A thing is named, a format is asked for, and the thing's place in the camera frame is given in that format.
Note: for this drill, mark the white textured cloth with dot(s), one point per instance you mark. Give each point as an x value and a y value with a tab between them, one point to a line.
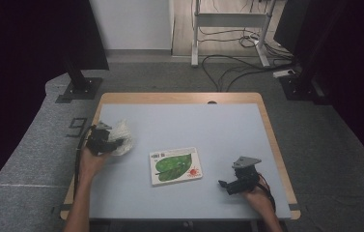
123	132

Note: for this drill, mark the wooden table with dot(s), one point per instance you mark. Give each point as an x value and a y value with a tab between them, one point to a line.
170	97

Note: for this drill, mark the dark curtain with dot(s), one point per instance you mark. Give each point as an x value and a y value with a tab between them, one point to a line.
356	64
25	48

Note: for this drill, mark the black tape floor marking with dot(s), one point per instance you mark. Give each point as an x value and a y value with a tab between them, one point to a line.
79	119

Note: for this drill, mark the person's left hand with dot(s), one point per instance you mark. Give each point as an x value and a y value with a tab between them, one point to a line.
89	166

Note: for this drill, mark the black stand with base plate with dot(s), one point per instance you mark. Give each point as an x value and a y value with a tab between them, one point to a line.
295	90
83	90

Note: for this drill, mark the light blue table mat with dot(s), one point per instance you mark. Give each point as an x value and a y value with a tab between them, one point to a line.
186	122

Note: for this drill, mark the white desk frame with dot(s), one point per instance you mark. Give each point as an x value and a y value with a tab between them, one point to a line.
228	20

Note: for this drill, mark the white power strip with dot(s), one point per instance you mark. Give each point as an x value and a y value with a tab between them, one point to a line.
282	73

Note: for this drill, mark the person's right hand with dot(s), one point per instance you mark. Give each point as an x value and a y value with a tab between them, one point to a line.
261	199

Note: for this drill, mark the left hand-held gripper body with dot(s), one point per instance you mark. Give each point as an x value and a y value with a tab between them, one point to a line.
98	141

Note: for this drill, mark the caterpillar picture book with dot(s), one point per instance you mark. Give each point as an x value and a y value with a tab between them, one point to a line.
174	166

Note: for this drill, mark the dark tape strip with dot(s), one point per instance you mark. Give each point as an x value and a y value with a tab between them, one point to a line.
64	207
294	207

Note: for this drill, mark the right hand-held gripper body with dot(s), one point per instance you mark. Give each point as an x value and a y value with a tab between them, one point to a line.
247	179

